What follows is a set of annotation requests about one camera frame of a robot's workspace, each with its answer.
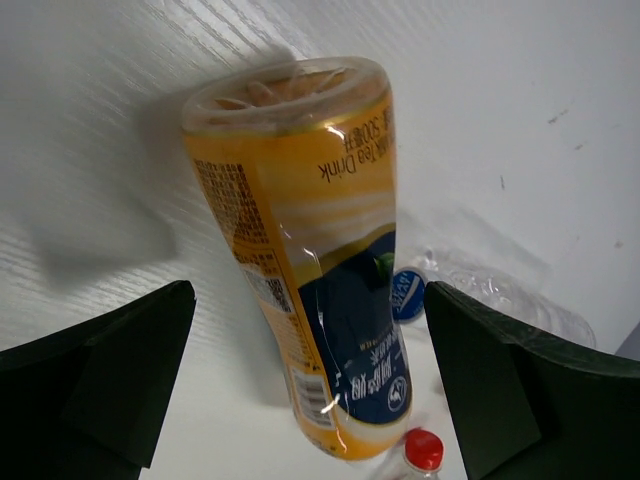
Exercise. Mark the blue label water bottle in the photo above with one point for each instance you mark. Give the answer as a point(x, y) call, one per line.
point(493, 288)

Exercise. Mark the red cap clear bottle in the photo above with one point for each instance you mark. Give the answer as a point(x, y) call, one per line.
point(418, 456)

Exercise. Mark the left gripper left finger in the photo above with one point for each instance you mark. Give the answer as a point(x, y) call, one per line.
point(89, 401)

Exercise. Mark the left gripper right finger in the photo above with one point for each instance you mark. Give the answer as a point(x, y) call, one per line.
point(527, 404)

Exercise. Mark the yellow milk tea bottle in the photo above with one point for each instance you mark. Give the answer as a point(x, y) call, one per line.
point(297, 162)

